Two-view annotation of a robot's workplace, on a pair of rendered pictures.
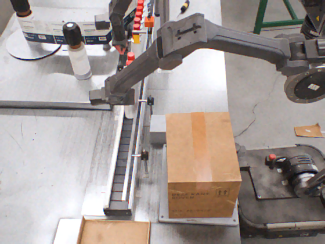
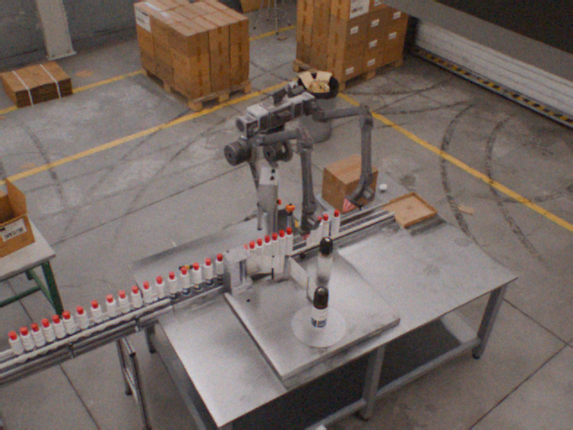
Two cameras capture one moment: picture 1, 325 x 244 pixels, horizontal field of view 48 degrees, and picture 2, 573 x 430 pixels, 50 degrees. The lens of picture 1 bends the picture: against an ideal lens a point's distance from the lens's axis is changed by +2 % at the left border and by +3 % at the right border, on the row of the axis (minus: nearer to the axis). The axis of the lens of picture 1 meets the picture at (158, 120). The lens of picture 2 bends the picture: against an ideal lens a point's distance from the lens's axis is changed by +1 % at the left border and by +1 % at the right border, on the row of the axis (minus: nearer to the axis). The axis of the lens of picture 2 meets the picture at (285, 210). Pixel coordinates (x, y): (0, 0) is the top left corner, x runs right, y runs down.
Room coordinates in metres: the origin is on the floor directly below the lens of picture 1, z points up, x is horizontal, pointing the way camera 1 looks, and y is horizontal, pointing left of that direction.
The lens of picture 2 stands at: (3.26, 2.35, 3.58)
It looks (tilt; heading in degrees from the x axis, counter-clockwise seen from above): 39 degrees down; 232
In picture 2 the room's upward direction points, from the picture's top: 2 degrees clockwise
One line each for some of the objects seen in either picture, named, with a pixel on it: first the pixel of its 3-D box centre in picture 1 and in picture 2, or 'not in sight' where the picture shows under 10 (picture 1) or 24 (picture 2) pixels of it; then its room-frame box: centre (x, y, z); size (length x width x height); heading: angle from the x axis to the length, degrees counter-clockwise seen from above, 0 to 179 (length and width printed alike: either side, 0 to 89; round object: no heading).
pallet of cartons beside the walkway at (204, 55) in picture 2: not in sight; (192, 48); (-0.04, -3.73, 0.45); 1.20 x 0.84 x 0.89; 93
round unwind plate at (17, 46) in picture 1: (35, 41); (318, 325); (1.68, 0.67, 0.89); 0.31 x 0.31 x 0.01
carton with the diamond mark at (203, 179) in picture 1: (198, 165); (349, 184); (0.74, -0.14, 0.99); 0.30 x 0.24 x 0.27; 178
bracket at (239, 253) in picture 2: not in sight; (236, 254); (1.88, 0.15, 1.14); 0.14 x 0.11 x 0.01; 174
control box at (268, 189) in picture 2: not in sight; (269, 188); (1.55, 0.00, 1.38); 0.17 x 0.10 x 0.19; 49
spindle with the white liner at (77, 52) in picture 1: (76, 51); (325, 258); (1.40, 0.38, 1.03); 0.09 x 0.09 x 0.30
